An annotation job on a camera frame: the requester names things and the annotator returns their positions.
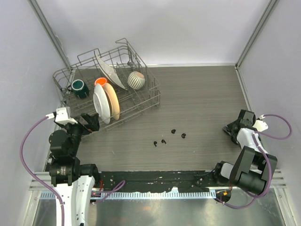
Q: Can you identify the grey wire dish rack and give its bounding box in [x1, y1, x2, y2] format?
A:
[53, 38, 160, 130]

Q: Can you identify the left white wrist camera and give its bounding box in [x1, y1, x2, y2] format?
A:
[46, 106, 78, 125]

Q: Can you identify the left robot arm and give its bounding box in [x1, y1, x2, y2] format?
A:
[47, 108, 100, 226]

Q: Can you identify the white slotted cable duct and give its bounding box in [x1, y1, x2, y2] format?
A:
[40, 189, 216, 200]

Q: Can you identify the white round plate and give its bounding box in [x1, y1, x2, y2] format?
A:
[93, 84, 111, 124]

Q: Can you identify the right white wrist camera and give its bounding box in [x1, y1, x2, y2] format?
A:
[252, 115, 269, 132]

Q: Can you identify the dark green mug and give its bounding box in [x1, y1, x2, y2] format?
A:
[67, 79, 90, 99]

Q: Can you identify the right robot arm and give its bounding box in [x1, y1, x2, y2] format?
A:
[212, 109, 277, 195]

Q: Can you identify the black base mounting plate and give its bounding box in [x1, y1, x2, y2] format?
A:
[93, 169, 233, 192]

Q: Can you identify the orange cup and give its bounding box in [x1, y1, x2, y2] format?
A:
[94, 77, 108, 87]

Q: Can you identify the striped ceramic bowl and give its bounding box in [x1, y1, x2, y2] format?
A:
[127, 71, 146, 90]

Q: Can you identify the grey tilted plate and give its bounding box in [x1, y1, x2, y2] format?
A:
[94, 52, 128, 91]

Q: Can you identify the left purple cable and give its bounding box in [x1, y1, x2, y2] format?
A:
[20, 117, 66, 222]

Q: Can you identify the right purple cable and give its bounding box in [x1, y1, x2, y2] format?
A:
[215, 113, 293, 209]

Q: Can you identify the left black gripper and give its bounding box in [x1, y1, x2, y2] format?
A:
[60, 112, 99, 155]

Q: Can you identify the beige round plate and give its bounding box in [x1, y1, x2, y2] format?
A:
[103, 83, 120, 120]

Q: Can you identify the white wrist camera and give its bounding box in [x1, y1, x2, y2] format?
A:
[252, 115, 269, 132]
[46, 106, 78, 125]

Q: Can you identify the purple cable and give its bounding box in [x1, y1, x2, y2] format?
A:
[215, 113, 293, 209]
[20, 117, 66, 222]

